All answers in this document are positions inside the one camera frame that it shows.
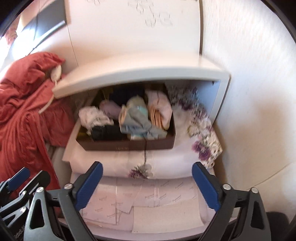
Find white nightstand with floral print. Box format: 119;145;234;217
52;0;232;167

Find brown tin box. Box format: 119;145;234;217
76;83;176;151

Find pink curtain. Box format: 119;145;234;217
3;29;19;45

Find peach cloth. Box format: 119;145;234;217
148;109;163;128

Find grey and white bed headboard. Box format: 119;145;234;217
0;0;70;67

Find pile of glossy paper sheets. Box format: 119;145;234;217
80;176;206;233

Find black sock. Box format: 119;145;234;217
91;125;124;141

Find lavender cloth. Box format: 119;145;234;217
99;101;123;119

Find white floral cloth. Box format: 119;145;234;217
62;87;223;180

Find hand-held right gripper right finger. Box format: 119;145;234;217
192;161;272;241

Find red velvet blanket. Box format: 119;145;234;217
0;52;77;218

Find thin black cord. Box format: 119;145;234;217
143;138;148;168

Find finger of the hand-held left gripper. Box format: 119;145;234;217
0;171;51;216
0;167;31;197

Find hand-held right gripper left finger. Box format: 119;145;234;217
26;161;103;241

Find pink cloth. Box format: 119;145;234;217
145;90;173;130

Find grey and beige cloth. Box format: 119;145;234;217
118;105;167;141

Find white blanket controller with cable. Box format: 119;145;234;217
38;65;63;114

